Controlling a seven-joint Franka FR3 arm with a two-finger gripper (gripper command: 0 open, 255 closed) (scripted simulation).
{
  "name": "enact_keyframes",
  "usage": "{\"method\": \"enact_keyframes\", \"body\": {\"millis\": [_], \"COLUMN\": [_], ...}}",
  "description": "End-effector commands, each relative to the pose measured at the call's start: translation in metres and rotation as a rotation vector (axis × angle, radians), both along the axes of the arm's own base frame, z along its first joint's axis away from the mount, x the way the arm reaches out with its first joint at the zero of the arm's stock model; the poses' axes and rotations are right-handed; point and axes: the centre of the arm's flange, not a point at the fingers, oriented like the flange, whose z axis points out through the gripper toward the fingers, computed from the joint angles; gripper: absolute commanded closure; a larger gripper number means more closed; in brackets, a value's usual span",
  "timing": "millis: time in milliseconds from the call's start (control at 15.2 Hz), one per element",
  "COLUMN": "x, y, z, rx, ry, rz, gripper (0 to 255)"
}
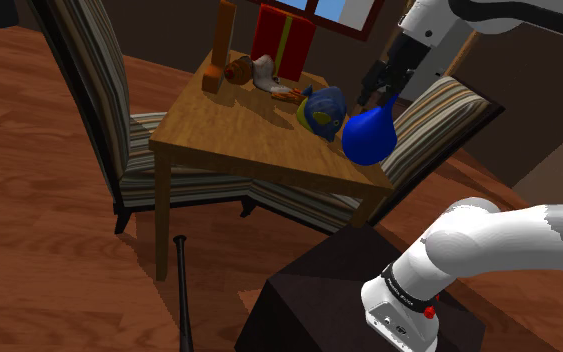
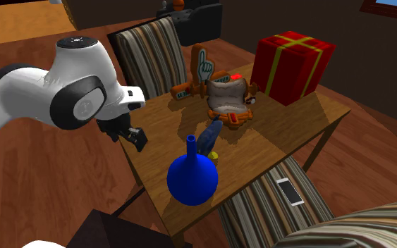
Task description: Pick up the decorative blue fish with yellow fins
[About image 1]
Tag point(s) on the striped high-back chair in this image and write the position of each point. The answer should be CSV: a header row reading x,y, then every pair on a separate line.
x,y
100,73
437,122

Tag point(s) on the blue and yellow fish toy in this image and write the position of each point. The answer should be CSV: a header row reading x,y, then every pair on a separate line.
x,y
327,109

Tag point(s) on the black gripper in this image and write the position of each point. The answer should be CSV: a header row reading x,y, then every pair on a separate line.
x,y
402,61

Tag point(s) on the red box with yellow stripe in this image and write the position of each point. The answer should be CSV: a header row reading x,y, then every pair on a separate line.
x,y
281,41

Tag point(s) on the small orange object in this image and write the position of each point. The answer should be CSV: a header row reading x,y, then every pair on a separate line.
x,y
288,95

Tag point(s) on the blue teardrop vase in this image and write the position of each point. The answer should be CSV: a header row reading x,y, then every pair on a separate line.
x,y
368,139

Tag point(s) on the white and grey figure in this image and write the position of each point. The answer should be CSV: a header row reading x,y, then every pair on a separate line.
x,y
264,73

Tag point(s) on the dark robot stand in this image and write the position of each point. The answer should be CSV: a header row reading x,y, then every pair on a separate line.
x,y
320,292

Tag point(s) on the wooden table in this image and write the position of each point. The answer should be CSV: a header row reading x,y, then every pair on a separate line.
x,y
222,126

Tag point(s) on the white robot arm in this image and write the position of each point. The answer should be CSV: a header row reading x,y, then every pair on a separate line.
x,y
486,241

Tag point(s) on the orange wooden bookend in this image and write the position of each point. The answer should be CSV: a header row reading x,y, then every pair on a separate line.
x,y
223,39

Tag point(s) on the brown round figure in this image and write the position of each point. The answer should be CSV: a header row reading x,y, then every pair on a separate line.
x,y
238,70

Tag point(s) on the window with red frame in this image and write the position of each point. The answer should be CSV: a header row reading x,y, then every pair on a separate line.
x,y
330,12

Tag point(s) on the black baseball bat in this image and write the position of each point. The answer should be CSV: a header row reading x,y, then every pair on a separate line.
x,y
183,297

